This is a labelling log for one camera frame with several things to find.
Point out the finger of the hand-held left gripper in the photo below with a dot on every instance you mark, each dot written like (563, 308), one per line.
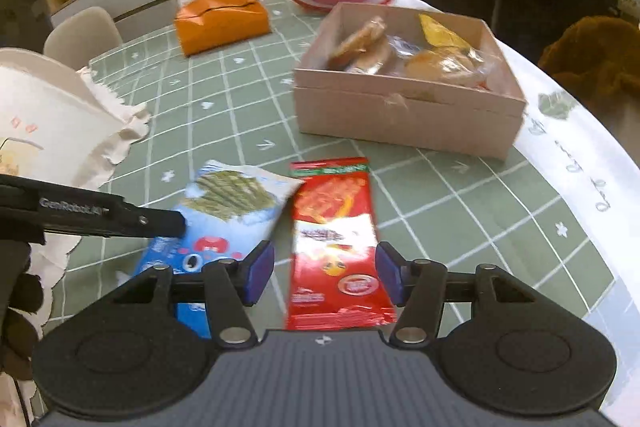
(150, 223)

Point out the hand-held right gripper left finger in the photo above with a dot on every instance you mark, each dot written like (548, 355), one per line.
(259, 272)

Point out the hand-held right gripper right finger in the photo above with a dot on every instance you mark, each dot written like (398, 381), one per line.
(389, 274)

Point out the blue seaweed snack packet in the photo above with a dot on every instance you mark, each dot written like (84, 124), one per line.
(225, 217)

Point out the red biscuit stick packet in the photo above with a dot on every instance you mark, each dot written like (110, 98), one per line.
(332, 207)

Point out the pink cardboard box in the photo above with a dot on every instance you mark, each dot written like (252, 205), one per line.
(400, 122)

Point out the person's left hand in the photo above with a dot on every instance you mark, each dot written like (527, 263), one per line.
(22, 302)

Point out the orange tissue box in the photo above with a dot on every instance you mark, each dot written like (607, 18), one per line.
(220, 24)

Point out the bread in clear wrap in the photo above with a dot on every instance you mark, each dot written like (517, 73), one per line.
(440, 64)

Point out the blue and white small packet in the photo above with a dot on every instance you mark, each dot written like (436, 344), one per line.
(405, 47)

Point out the brown biscuit packet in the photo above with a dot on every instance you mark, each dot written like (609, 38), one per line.
(360, 44)

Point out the yellow snack packet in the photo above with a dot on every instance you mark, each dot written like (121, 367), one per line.
(440, 32)

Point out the brown plush cushion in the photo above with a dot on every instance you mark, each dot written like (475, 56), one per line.
(595, 62)

